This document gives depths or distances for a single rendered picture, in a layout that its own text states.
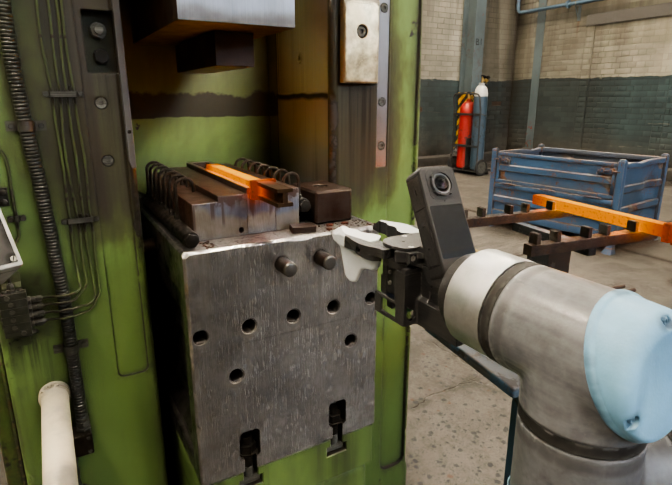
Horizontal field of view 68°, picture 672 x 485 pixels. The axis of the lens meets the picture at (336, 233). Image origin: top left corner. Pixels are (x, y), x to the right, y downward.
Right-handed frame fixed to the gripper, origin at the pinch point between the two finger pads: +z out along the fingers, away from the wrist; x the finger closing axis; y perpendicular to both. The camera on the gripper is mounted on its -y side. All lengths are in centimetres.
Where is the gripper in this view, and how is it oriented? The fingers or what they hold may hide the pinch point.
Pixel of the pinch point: (359, 226)
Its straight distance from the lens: 62.6
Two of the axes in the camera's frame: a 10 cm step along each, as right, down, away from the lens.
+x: 8.7, -1.3, 4.8
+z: -5.0, -2.2, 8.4
